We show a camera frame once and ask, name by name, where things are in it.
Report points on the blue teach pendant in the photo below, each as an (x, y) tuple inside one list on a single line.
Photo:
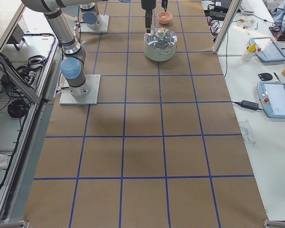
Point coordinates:
[(268, 50), (272, 98)]

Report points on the near blue teach pendant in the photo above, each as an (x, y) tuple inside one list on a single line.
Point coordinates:
[(272, 98)]

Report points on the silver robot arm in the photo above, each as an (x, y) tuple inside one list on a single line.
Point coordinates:
[(72, 67), (90, 14)]

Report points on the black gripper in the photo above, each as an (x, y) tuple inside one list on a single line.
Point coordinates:
[(147, 5)]

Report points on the pink bowl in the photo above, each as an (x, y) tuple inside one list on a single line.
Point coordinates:
[(167, 14)]

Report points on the clear plastic bracket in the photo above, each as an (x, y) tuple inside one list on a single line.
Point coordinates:
[(246, 132)]

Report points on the aluminium frame post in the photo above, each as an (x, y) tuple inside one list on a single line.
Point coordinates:
[(226, 24)]

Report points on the far blue teach pendant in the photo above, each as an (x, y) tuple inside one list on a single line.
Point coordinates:
[(268, 50)]

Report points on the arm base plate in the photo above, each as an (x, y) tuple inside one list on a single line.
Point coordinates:
[(94, 24), (85, 94)]

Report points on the pale green cooking pot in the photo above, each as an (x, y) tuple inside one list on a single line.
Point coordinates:
[(159, 55)]

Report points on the glass pot lid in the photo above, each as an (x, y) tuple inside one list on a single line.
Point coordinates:
[(160, 38)]

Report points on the black power adapter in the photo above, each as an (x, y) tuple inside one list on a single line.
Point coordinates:
[(249, 105)]

